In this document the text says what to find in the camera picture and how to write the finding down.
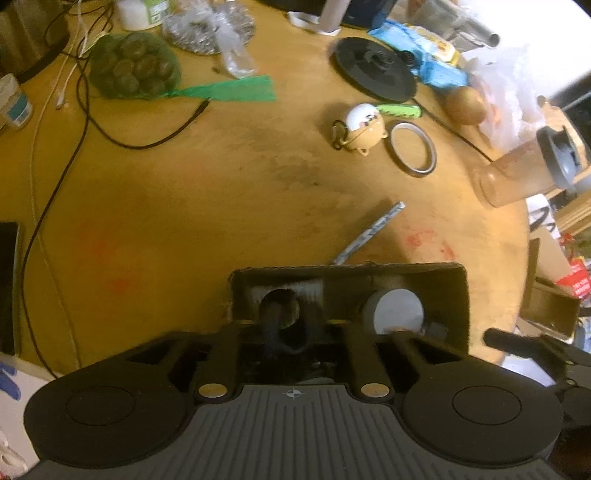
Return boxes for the grey air fryer handle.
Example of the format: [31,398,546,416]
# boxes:
[321,0,352,35]

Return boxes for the clear bag of dark seeds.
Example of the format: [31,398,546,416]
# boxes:
[161,0,259,79]

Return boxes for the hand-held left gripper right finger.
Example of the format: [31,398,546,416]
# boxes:
[344,325,472,398]

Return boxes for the thin clear tape ring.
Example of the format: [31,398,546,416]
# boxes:
[389,121,437,177]

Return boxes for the clear shaker bottle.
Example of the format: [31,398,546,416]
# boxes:
[478,124,585,208]

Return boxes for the cardboard box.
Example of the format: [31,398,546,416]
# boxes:
[228,262,472,356]

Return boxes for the black kettle power cord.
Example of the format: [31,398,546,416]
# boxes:
[413,97,492,163]

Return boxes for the grey foil stick sachet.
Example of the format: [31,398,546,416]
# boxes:
[332,200,406,266]

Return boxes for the blue wipes packet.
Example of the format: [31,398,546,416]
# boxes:
[368,19,419,49]
[416,55,469,88]

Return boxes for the black kettle base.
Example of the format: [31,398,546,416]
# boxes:
[333,37,419,103]

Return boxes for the white plastic bag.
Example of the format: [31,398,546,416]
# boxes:
[466,44,546,151]

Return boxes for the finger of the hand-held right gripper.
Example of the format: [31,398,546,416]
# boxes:
[484,328,561,365]

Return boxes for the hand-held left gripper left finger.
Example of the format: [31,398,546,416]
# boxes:
[122,320,252,401]

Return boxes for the green cream tube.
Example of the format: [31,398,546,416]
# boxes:
[378,104,423,119]

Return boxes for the cartoon earbud case with carabiner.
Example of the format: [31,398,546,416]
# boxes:
[331,102,387,155]

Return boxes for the white jar with teal label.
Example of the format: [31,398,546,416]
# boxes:
[0,74,33,132]

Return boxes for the grey suction cup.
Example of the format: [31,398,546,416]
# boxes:
[360,288,426,335]

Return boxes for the green mesh bag of chestnuts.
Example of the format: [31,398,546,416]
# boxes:
[89,31,278,103]

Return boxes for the black cable with plug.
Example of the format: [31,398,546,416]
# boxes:
[21,0,211,379]

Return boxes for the white band loop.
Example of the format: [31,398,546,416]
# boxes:
[287,10,342,35]

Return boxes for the black flat device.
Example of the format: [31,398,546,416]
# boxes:
[0,222,23,356]

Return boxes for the dark metal pot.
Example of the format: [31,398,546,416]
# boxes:
[0,0,70,84]

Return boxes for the yellow wet wipes pack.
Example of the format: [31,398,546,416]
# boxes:
[406,25,461,68]

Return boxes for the brown pear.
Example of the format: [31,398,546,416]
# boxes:
[444,87,488,126]

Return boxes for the plastic jar with black lid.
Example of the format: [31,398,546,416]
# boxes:
[115,0,169,31]

